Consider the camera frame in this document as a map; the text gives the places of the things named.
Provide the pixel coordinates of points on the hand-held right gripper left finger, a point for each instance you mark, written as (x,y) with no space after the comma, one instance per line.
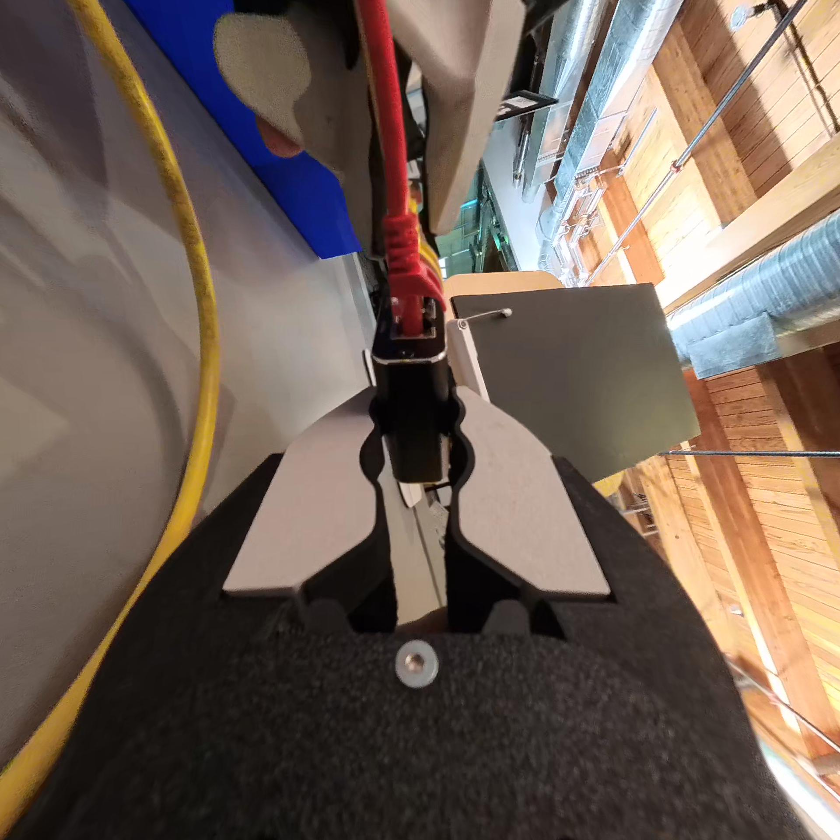
(308,518)

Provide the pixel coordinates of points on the metal ceiling pipe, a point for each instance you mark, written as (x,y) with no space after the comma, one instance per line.
(682,159)

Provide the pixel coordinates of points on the black ethernet adapter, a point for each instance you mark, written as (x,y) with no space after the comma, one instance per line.
(413,420)

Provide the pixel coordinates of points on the blue storage bin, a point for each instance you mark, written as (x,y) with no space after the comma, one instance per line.
(289,184)

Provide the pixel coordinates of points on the person's left hand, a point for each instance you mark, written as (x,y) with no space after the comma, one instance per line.
(279,141)

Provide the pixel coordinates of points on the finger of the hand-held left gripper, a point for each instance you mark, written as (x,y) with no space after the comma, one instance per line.
(466,98)
(331,98)

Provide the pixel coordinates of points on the silver ceiling duct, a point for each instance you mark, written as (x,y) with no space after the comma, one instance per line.
(617,79)

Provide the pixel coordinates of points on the silver flexible duct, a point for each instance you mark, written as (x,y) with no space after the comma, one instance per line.
(774,282)

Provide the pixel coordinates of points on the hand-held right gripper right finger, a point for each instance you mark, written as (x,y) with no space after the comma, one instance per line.
(525,518)

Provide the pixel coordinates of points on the white bracket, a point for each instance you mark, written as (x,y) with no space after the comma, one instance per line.
(467,361)

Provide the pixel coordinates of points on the dark panel board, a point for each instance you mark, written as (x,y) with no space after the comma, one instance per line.
(577,380)

